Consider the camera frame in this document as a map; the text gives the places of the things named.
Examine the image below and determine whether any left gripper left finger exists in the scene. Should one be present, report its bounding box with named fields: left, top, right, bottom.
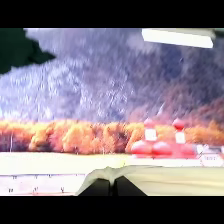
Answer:
left=79, top=178, right=112, bottom=197

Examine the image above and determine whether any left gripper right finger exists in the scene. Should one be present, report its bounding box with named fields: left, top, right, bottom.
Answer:
left=112, top=175, right=148, bottom=197

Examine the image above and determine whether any cream garment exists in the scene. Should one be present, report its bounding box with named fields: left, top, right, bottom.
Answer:
left=74, top=164, right=224, bottom=197

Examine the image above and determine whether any dark green garment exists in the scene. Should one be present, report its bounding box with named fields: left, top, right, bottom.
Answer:
left=0, top=28, right=57, bottom=76

